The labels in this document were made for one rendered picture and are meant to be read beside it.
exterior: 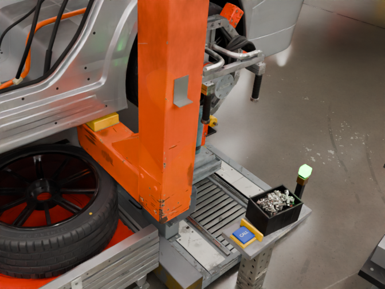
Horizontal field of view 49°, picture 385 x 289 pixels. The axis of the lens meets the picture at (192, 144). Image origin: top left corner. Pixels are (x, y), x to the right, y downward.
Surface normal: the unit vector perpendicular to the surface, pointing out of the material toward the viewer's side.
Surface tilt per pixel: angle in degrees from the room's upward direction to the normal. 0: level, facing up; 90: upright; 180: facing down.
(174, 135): 90
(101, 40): 90
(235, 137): 0
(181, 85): 90
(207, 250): 0
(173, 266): 0
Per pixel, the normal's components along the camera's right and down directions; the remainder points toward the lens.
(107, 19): 0.65, 0.49
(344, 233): 0.07, -0.80
